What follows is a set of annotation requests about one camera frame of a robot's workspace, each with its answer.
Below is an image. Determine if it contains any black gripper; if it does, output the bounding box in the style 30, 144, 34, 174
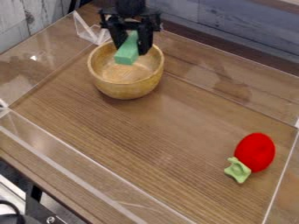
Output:
98, 6, 162, 55

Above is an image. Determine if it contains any green rectangular block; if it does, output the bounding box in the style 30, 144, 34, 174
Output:
115, 31, 139, 65

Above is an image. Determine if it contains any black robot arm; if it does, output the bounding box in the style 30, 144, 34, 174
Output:
98, 0, 162, 55

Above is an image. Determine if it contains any brown wooden bowl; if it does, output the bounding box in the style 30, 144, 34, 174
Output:
87, 42, 164, 100

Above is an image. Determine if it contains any red plush ball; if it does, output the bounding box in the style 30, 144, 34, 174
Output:
234, 133, 276, 172

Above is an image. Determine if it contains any light green plastic toy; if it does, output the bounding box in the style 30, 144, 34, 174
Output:
224, 157, 251, 184

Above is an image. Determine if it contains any clear acrylic corner bracket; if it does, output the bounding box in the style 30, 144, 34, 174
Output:
72, 11, 111, 46

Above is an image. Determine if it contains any black cable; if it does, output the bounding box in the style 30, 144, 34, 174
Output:
0, 199, 27, 224

